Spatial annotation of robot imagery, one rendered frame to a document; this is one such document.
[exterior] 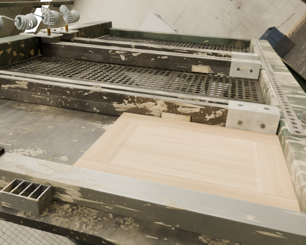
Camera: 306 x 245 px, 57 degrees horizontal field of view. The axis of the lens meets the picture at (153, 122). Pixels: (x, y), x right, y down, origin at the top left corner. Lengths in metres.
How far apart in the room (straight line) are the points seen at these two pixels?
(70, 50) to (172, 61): 0.53
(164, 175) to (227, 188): 0.11
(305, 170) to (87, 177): 0.38
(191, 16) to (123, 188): 5.58
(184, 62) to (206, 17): 4.63
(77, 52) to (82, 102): 0.69
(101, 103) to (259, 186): 0.48
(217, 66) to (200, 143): 0.70
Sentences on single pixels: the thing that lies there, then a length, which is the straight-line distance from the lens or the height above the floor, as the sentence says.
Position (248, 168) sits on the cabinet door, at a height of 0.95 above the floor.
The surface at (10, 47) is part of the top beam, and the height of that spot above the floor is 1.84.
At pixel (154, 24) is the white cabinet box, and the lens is 4.62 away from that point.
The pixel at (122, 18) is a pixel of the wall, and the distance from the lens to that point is 6.21.
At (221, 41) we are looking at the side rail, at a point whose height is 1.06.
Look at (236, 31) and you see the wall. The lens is 5.95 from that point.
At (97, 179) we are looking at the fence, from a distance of 0.49.
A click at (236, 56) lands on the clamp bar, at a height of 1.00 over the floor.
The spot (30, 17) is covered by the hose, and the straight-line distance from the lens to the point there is 1.45.
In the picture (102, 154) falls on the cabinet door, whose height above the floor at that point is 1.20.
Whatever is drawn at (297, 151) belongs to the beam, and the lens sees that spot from 0.64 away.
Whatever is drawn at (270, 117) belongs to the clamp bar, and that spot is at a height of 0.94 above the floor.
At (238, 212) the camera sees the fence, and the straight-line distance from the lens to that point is 0.45.
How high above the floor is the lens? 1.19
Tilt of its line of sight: 3 degrees down
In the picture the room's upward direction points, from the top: 51 degrees counter-clockwise
